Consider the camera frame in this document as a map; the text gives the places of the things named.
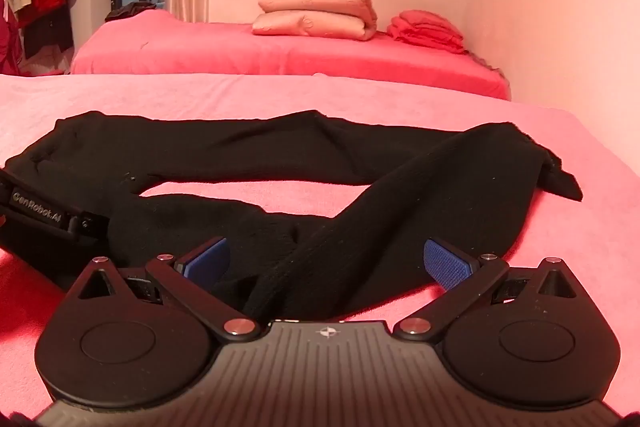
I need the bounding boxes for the pink bed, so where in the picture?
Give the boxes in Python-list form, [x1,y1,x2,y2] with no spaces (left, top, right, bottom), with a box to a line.
[70,9,512,100]
[0,73,640,427]

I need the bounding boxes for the stacked pink pillows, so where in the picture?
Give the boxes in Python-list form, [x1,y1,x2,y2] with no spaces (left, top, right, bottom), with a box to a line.
[251,0,378,42]

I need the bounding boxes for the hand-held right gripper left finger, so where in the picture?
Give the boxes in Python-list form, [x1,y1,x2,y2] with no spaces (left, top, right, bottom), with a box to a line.
[64,237,261,341]

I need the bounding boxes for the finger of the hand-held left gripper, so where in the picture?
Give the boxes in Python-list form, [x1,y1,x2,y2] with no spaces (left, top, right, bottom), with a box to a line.
[69,213,112,242]

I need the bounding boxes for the dark cloth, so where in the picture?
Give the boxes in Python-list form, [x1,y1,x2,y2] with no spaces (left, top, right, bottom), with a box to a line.
[104,2,159,24]

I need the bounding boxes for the folded red blanket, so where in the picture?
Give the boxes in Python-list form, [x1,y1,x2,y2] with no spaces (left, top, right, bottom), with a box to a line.
[386,9,467,54]

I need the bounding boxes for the black pants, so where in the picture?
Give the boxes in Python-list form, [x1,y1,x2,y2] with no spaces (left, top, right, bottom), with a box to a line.
[2,109,584,323]

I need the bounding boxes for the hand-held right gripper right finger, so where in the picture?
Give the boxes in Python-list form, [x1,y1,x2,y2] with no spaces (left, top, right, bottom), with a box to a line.
[392,238,581,338]

